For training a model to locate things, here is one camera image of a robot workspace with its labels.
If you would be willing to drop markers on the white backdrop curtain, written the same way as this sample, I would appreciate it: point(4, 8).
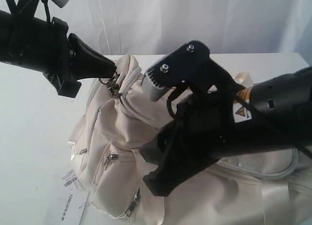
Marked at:
point(118, 27)

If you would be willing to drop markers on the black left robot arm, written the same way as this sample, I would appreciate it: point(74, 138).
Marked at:
point(47, 47)

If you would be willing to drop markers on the white paper hang tag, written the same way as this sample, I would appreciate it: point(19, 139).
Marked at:
point(68, 200)

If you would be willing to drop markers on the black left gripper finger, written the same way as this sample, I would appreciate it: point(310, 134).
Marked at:
point(86, 62)

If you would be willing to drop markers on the cream duffel bag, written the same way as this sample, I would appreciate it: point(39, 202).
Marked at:
point(270, 188)

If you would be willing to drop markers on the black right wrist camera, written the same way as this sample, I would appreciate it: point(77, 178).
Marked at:
point(173, 68)

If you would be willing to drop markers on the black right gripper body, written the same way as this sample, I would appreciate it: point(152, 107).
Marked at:
point(221, 118)

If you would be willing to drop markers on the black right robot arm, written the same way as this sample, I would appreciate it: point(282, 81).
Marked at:
point(221, 118)

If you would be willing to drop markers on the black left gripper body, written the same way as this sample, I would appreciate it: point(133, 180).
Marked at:
point(40, 46)

